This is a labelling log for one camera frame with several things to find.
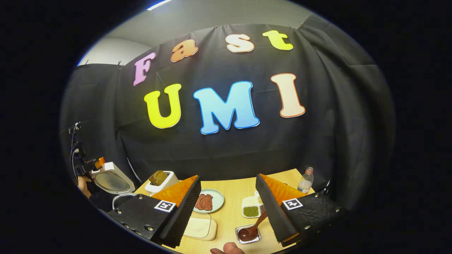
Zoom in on brown bread slice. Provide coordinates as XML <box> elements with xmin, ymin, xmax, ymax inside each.
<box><xmin>148</xmin><ymin>170</ymin><xmax>168</xmax><ymax>187</ymax></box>

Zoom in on white rice cooker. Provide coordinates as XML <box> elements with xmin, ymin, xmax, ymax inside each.
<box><xmin>91</xmin><ymin>161</ymin><xmax>138</xmax><ymax>212</ymax></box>

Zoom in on brown wooden spoon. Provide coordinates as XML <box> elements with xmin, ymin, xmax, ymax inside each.
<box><xmin>237</xmin><ymin>211</ymin><xmax>268</xmax><ymax>242</ymax></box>

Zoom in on clear glass tray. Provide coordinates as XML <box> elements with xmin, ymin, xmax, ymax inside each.
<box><xmin>183</xmin><ymin>211</ymin><xmax>218</xmax><ymax>242</ymax></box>

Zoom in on metal chopstick holder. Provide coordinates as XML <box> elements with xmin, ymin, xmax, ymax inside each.
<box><xmin>234</xmin><ymin>224</ymin><xmax>262</xmax><ymax>245</ymax></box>

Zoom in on light green plate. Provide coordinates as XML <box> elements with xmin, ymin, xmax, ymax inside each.
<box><xmin>192</xmin><ymin>188</ymin><xmax>225</xmax><ymax>214</ymax></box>

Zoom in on white toaster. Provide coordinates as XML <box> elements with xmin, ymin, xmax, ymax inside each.
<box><xmin>144</xmin><ymin>170</ymin><xmax>180</xmax><ymax>196</ymax></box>

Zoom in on white power cable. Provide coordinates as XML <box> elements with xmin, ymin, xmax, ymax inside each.
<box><xmin>126</xmin><ymin>157</ymin><xmax>142</xmax><ymax>183</ymax></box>

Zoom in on clear water bottle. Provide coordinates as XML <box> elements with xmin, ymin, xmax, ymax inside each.
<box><xmin>297</xmin><ymin>167</ymin><xmax>315</xmax><ymax>194</ymax></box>

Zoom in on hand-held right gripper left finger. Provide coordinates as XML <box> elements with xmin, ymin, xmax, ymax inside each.
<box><xmin>106</xmin><ymin>174</ymin><xmax>202</xmax><ymax>249</ymax></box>

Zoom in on white divided grain dish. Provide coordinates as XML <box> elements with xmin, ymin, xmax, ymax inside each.
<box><xmin>241</xmin><ymin>190</ymin><xmax>267</xmax><ymax>219</ymax></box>

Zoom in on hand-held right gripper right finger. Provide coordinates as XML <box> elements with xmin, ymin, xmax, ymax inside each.
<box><xmin>255</xmin><ymin>173</ymin><xmax>349</xmax><ymax>244</ymax></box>

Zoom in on black backdrop cloth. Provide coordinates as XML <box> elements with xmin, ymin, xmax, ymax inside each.
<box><xmin>60</xmin><ymin>16</ymin><xmax>394</xmax><ymax>212</ymax></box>

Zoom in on white rice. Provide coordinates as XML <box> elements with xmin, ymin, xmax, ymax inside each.
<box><xmin>185</xmin><ymin>217</ymin><xmax>212</xmax><ymax>238</ymax></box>

